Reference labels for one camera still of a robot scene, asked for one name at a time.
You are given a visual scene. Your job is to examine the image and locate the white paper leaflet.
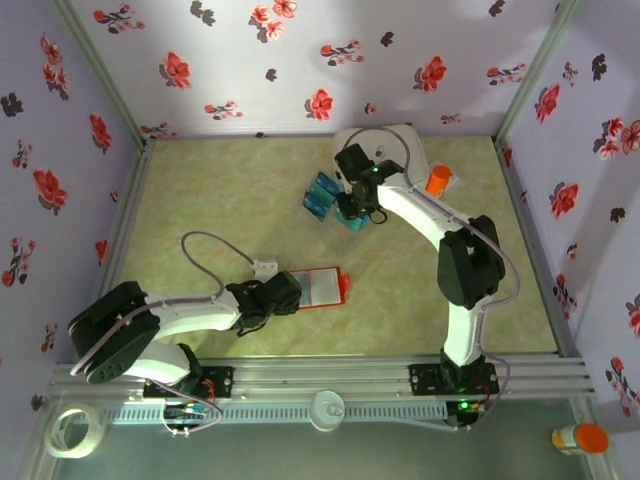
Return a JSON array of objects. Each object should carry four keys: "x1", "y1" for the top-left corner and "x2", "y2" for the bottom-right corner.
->
[{"x1": 428, "y1": 159, "x2": 460, "y2": 191}]

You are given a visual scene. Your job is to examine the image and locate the red card holder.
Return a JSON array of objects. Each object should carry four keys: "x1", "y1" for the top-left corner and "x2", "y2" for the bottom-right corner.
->
[{"x1": 288, "y1": 266, "x2": 352, "y2": 310}]

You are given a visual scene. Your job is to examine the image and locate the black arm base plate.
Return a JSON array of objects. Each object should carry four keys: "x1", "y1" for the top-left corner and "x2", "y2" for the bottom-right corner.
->
[
  {"x1": 408, "y1": 363, "x2": 500, "y2": 397},
  {"x1": 144, "y1": 366, "x2": 235, "y2": 400}
]

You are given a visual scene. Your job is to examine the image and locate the white slotted cable duct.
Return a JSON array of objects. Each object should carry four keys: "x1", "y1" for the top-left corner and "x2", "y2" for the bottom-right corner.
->
[{"x1": 102, "y1": 402, "x2": 449, "y2": 426}]

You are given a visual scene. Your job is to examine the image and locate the white round lid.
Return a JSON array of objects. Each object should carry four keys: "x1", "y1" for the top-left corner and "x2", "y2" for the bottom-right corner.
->
[{"x1": 308, "y1": 390, "x2": 346, "y2": 432}]

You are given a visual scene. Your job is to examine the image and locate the clear tape roll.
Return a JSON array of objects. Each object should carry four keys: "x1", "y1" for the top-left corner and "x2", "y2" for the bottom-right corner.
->
[{"x1": 43, "y1": 404, "x2": 107, "y2": 460}]

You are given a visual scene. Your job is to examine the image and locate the aluminium table edge rail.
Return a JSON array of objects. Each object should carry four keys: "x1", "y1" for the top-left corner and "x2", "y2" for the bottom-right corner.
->
[
  {"x1": 74, "y1": 139, "x2": 156, "y2": 364},
  {"x1": 492, "y1": 137, "x2": 584, "y2": 359}
]

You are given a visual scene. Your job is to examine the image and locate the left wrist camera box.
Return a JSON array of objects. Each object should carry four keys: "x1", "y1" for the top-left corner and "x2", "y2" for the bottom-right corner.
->
[{"x1": 251, "y1": 256, "x2": 280, "y2": 279}]

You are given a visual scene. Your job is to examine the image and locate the white plastic lidded container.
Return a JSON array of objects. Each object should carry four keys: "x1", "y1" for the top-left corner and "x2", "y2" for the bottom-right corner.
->
[{"x1": 332, "y1": 124, "x2": 430, "y2": 209}]

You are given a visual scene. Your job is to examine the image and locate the right arm lilac cable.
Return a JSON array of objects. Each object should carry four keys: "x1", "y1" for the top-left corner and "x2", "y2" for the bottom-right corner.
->
[{"x1": 342, "y1": 125, "x2": 522, "y2": 432}]

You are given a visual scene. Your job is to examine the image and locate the teal credit card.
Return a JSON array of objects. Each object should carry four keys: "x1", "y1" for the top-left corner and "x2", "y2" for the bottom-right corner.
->
[
  {"x1": 306, "y1": 182, "x2": 337, "y2": 205},
  {"x1": 332, "y1": 207, "x2": 367, "y2": 235}
]

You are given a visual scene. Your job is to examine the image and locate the pill bottle with orange cap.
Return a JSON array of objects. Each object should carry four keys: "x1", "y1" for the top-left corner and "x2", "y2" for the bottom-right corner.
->
[{"x1": 551, "y1": 422, "x2": 610, "y2": 456}]

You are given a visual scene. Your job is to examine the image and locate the aluminium frame post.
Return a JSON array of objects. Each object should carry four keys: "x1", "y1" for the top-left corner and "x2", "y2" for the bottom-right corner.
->
[
  {"x1": 494, "y1": 0, "x2": 584, "y2": 146},
  {"x1": 49, "y1": 0, "x2": 151, "y2": 151}
]

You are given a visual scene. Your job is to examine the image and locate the wide aluminium base rail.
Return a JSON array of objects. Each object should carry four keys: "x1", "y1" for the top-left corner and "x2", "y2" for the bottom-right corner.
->
[{"x1": 49, "y1": 352, "x2": 596, "y2": 401}]

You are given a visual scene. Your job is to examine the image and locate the blue and green packets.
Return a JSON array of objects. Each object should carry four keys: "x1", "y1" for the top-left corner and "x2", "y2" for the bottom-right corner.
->
[{"x1": 299, "y1": 170, "x2": 371, "y2": 236}]

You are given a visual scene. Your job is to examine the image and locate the small electronics board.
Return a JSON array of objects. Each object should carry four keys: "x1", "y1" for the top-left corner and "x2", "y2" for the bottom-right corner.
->
[
  {"x1": 163, "y1": 402, "x2": 211, "y2": 426},
  {"x1": 446, "y1": 397, "x2": 487, "y2": 432}
]

